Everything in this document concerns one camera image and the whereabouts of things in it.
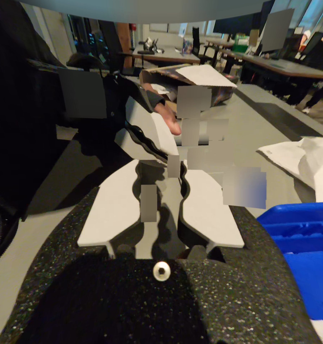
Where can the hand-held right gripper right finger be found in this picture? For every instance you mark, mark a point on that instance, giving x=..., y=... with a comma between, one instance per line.
x=204, y=215

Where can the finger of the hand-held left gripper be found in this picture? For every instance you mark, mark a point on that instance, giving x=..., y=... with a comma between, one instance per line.
x=132, y=145
x=161, y=134

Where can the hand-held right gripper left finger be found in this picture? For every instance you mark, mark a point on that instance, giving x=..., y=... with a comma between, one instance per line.
x=110, y=209

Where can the blue plastic bin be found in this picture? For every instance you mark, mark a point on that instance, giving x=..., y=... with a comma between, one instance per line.
x=298, y=233

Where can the person's left forearm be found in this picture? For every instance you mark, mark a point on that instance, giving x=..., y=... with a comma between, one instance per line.
x=154, y=98

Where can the grey desk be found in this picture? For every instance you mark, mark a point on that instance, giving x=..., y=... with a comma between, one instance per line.
x=258, y=126

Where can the person's left hand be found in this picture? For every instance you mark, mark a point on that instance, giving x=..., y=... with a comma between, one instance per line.
x=170, y=121

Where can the cardboard box with white flap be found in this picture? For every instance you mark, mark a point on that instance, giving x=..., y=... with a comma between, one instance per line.
x=156, y=74

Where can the wooden pillar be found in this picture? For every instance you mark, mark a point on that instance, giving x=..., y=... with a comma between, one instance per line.
x=123, y=45

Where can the grey background table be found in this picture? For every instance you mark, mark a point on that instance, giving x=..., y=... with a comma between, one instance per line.
x=172, y=53

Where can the colourful printed box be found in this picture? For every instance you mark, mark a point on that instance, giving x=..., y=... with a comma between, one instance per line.
x=187, y=47

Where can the black office chair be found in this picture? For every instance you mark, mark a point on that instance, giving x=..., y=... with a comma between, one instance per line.
x=197, y=40

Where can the person's black jacket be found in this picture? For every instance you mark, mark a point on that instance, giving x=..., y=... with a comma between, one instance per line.
x=16, y=107

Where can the white printed paper bag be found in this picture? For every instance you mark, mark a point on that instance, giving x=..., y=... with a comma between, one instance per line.
x=311, y=166

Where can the green box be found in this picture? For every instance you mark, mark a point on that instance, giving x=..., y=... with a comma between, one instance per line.
x=239, y=45

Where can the black computer monitor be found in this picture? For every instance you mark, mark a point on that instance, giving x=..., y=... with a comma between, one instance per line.
x=236, y=24

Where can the long wooden work table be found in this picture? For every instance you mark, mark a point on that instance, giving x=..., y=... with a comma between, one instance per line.
x=285, y=67

